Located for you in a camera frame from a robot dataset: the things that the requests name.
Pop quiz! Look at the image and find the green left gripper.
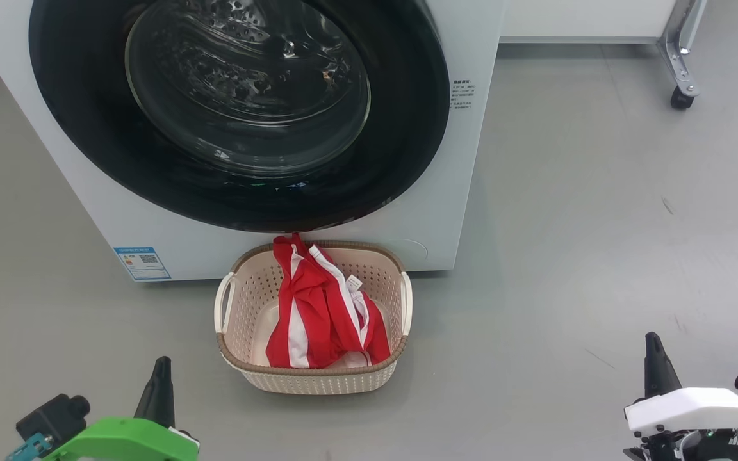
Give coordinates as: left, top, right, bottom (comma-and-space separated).
42, 357, 200, 461

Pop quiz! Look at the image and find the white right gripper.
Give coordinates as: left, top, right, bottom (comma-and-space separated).
624, 332, 738, 439

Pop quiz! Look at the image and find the red white striped garment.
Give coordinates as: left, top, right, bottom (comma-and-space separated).
265, 233, 391, 369

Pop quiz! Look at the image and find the black round glass washer door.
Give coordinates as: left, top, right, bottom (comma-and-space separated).
28, 0, 450, 233

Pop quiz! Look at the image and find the cream perforated laundry basket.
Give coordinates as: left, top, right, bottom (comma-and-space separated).
214, 241, 413, 394

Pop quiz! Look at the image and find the white front-load washing machine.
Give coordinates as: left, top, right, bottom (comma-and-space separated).
0, 0, 507, 282

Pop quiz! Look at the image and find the blue energy label sticker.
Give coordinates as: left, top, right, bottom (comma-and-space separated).
113, 247, 172, 281

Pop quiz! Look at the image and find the silver metal cabinet leg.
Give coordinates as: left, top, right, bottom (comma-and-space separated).
657, 0, 708, 97

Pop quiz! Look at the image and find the black cable teal plug left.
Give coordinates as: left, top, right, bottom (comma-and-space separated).
5, 433, 49, 461

